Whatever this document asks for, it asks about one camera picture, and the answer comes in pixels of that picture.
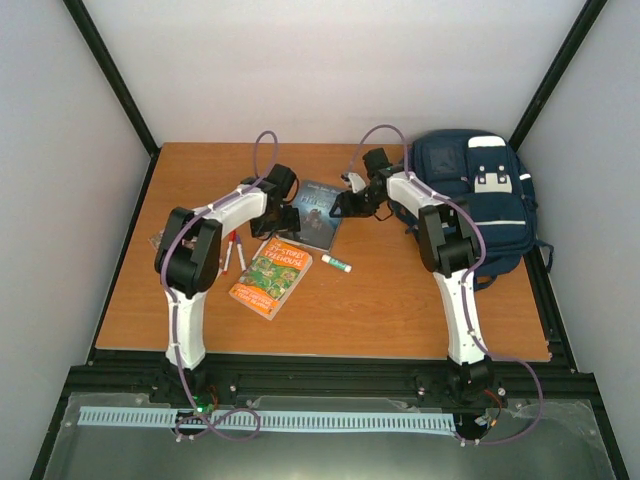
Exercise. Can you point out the white green glue stick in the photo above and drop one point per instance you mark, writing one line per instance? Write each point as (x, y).
(336, 263)

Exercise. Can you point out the black aluminium frame base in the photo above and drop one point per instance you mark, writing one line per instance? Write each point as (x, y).
(179, 171)

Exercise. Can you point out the light blue slotted cable duct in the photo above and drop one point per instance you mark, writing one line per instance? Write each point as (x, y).
(271, 421)

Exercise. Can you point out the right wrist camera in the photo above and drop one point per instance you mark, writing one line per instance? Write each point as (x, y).
(354, 181)

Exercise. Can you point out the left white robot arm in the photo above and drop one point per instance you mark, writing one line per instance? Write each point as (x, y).
(187, 259)

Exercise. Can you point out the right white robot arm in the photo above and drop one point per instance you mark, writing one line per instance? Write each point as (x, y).
(450, 245)

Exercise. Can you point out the right black frame post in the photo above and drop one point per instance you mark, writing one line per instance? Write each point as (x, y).
(573, 40)

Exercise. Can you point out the purple capped marker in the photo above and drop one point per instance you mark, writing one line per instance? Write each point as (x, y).
(240, 251)

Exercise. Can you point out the orange treehouse paperback book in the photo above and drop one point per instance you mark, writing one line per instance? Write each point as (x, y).
(271, 277)

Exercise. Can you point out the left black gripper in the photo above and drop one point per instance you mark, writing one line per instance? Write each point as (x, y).
(292, 223)

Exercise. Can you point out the teal capped marker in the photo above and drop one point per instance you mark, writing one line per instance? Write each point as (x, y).
(260, 248)

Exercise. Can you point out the left black frame post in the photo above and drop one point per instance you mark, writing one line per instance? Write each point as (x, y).
(100, 52)

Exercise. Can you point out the red capped marker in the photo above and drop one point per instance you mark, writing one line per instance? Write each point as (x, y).
(228, 254)

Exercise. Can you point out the navy blue student backpack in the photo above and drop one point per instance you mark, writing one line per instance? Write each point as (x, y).
(484, 170)

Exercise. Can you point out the pink illustrated paperback book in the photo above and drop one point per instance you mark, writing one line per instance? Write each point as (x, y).
(156, 239)

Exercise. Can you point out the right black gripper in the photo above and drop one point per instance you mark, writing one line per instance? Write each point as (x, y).
(348, 206)

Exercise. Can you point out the black frame post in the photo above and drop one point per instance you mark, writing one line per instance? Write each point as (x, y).
(573, 40)
(100, 52)

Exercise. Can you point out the dark fantasy paperback book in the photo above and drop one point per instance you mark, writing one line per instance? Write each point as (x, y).
(314, 200)

